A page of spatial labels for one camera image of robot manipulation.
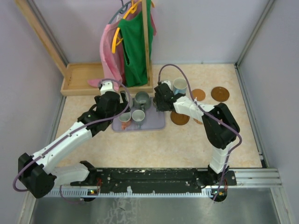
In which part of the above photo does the orange printed mug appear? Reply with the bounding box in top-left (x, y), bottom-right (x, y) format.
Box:
top-left (118, 112), bottom-right (131, 130)

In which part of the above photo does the yellow hanger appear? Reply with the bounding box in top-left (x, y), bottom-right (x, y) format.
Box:
top-left (111, 0), bottom-right (155, 54)

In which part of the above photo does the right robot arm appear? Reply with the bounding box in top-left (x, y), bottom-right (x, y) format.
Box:
top-left (154, 82), bottom-right (240, 185)

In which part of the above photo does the aluminium frame rail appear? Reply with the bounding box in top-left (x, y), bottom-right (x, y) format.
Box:
top-left (45, 168), bottom-right (282, 202)

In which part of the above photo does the leaning wooden beam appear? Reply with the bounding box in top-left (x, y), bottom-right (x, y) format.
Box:
top-left (15, 0), bottom-right (70, 84)

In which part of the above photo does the pink shirt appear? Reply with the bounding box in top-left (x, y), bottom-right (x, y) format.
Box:
top-left (87, 3), bottom-right (157, 88)

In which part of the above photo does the light blue mug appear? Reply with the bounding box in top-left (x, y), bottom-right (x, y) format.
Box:
top-left (173, 78), bottom-right (187, 95)

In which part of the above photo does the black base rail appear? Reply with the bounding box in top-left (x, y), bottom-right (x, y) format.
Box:
top-left (63, 167), bottom-right (237, 194)

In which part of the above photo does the light wood coaster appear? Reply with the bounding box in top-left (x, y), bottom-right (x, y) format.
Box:
top-left (192, 89), bottom-right (206, 101)

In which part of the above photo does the lavender plastic tray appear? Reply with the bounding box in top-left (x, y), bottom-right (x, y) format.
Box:
top-left (111, 97), bottom-right (166, 133)

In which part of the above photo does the grey blue printed mug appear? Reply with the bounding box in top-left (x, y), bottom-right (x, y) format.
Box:
top-left (132, 110), bottom-right (145, 129)

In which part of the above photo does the dark green speckled mug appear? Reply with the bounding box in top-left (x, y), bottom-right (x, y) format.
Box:
top-left (133, 91), bottom-right (151, 111)

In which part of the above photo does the green tank top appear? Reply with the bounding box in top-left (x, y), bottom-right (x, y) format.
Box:
top-left (119, 12), bottom-right (148, 87)

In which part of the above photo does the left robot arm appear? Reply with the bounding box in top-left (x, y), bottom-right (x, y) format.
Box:
top-left (13, 78), bottom-right (131, 198)

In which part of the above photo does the woven rattan coaster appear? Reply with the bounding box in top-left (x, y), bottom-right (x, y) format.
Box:
top-left (193, 119), bottom-right (203, 125)

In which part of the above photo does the wooden rack base tray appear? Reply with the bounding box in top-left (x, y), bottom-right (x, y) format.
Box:
top-left (60, 60), bottom-right (154, 97)

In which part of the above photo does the wooden rack post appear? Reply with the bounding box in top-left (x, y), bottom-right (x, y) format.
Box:
top-left (141, 0), bottom-right (150, 85)

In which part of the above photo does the brown grooved coaster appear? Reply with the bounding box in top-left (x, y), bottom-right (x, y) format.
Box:
top-left (170, 111), bottom-right (190, 126)
top-left (211, 86), bottom-right (230, 102)

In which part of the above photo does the small olive green cup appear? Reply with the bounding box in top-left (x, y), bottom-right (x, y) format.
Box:
top-left (152, 98), bottom-right (157, 108)

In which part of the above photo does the grey blue hanger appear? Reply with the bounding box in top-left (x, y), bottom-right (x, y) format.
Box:
top-left (108, 0), bottom-right (132, 24)

